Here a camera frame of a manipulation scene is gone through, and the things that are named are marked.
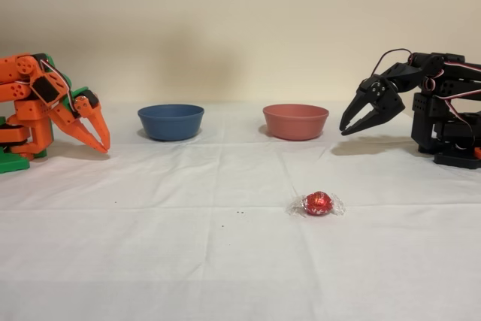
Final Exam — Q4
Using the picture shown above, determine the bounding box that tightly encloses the red foil candy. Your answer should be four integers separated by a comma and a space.
287, 190, 346, 218

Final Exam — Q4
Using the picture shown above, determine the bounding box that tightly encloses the red bowl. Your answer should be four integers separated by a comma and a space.
262, 104, 330, 141

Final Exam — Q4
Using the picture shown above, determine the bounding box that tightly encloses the blue bowl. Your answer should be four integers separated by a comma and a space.
137, 104, 205, 141

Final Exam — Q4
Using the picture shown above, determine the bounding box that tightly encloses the white tablecloth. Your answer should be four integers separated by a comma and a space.
0, 101, 481, 321

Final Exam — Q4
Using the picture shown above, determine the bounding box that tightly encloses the thin looped gripper cable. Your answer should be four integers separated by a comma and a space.
370, 48, 414, 77

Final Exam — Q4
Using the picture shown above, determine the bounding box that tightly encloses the red white servo cable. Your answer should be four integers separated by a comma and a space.
422, 58, 481, 149

